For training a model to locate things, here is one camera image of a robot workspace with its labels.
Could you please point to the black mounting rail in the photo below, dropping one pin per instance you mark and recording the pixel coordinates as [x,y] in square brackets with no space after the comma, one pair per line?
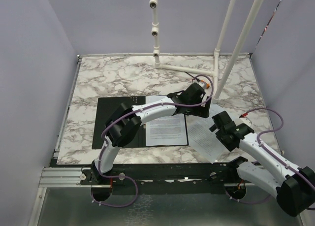
[175,178]

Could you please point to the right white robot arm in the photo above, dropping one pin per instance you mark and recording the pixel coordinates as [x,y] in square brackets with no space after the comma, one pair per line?
[292,187]

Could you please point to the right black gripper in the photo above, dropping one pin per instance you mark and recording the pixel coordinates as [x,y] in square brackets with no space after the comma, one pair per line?
[229,145]

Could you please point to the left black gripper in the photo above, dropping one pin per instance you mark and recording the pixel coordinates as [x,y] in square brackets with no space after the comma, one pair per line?
[201,111]

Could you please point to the orange handled screwdriver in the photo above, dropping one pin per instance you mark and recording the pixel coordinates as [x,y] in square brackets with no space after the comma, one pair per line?
[199,81]

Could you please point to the aluminium frame rail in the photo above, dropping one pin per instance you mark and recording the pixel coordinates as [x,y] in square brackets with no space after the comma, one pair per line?
[53,177]

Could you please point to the grey black folder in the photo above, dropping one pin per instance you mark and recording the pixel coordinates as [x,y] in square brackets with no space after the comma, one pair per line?
[128,130]

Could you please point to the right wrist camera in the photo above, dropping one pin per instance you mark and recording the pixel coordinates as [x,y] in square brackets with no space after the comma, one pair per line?
[246,119]

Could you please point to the printed paper sheet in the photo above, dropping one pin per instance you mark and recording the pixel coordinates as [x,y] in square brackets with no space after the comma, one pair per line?
[201,139]
[163,126]

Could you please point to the white pvc pipe frame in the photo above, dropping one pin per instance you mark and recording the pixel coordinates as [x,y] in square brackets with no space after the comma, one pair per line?
[218,83]

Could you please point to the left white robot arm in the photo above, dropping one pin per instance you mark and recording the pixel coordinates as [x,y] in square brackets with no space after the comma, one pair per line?
[103,164]

